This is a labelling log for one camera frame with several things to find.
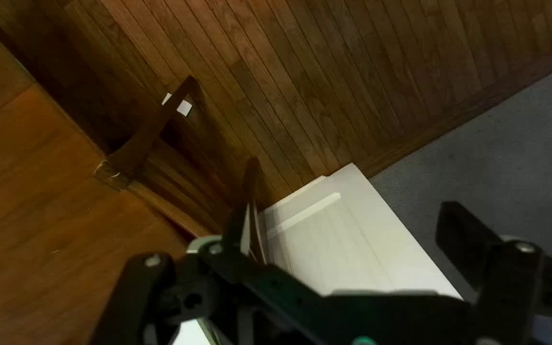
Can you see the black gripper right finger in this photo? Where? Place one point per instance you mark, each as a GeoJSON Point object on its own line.
{"type": "Point", "coordinates": [475, 251]}

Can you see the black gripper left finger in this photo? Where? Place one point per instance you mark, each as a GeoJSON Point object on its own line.
{"type": "Point", "coordinates": [245, 226]}

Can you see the dark wooden chair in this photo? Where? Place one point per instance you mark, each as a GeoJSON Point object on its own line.
{"type": "Point", "coordinates": [184, 165]}

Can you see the white box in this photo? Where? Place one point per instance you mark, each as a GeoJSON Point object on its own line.
{"type": "Point", "coordinates": [337, 234]}

